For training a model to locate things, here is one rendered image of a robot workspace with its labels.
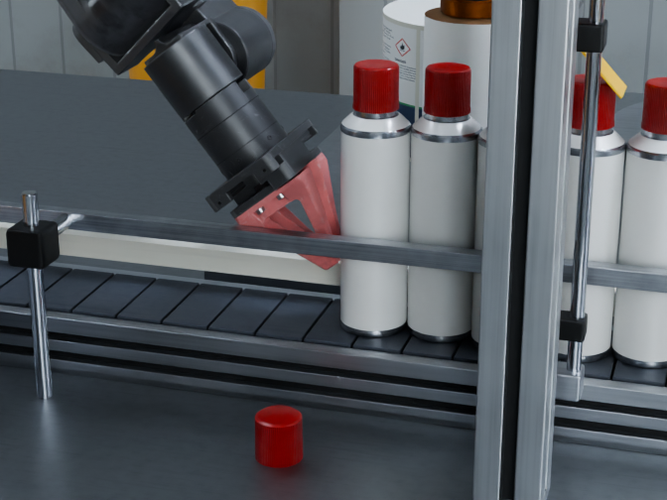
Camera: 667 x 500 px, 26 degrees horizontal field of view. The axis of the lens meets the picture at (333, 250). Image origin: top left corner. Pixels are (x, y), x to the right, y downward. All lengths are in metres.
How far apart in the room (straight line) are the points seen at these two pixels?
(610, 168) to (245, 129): 0.27
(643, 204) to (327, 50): 3.70
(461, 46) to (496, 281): 0.42
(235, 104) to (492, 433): 0.31
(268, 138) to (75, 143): 0.73
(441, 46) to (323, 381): 0.35
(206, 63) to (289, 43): 3.66
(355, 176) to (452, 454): 0.21
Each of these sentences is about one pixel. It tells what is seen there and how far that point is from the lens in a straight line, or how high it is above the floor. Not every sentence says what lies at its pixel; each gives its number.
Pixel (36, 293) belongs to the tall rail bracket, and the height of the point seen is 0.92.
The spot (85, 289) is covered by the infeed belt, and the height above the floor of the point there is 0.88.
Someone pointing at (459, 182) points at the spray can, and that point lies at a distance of 1.04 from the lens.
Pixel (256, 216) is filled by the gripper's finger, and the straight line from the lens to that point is 1.08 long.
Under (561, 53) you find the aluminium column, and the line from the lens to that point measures 0.85.
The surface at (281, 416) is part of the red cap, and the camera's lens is 1.01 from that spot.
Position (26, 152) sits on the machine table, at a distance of 1.75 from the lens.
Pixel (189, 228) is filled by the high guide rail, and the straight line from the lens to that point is 1.09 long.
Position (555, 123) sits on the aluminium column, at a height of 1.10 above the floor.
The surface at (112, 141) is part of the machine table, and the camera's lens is 1.78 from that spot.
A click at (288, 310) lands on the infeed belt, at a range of 1.14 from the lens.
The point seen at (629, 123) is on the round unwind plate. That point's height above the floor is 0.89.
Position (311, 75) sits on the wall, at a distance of 4.73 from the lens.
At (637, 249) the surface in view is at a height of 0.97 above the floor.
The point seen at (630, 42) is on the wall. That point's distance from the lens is 4.41.
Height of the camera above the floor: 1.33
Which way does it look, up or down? 21 degrees down
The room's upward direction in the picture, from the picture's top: straight up
